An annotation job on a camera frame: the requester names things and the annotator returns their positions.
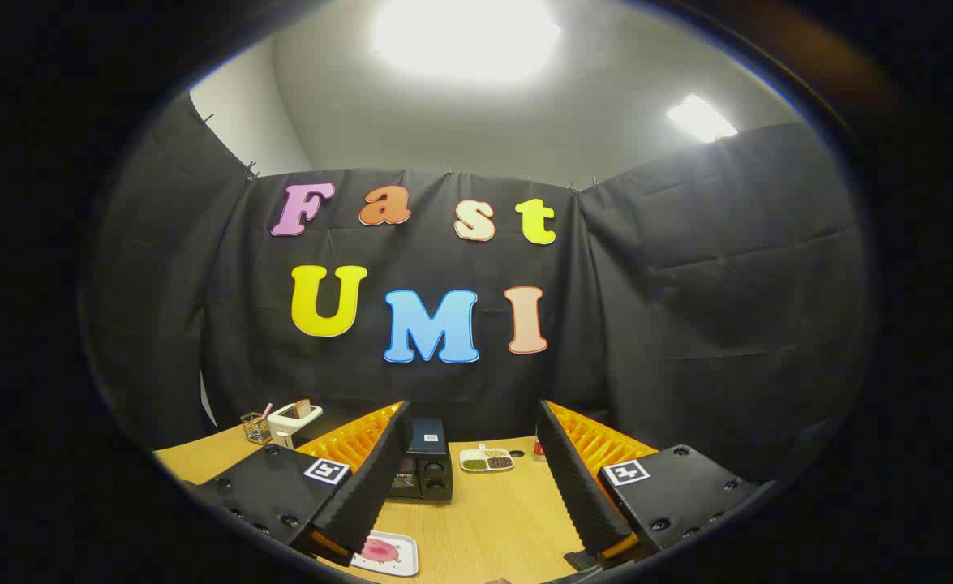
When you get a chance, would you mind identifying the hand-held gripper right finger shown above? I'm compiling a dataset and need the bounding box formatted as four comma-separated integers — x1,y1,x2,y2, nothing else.
535,399,769,571

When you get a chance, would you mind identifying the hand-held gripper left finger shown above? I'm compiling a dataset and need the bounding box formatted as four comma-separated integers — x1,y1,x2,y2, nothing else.
182,400,412,567

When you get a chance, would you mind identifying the black toaster oven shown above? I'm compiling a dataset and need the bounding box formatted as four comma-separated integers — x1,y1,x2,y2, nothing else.
387,418,454,502

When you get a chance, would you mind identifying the white square plate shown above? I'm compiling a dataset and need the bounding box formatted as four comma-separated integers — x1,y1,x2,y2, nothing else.
350,531,419,578

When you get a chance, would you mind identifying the white bread toaster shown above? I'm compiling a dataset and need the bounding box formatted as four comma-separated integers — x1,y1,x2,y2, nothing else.
267,403,324,449

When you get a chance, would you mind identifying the white divided bean dish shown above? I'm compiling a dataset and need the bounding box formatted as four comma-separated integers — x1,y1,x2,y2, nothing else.
459,444,515,474

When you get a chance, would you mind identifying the black backdrop cloth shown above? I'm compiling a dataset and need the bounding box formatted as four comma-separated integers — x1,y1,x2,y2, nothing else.
79,89,878,487

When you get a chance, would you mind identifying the small ceiling light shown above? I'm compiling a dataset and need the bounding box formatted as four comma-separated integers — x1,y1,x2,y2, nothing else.
667,93,738,144

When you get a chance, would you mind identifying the large ceiling light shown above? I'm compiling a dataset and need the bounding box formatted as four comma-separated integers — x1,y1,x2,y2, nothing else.
371,0,562,86

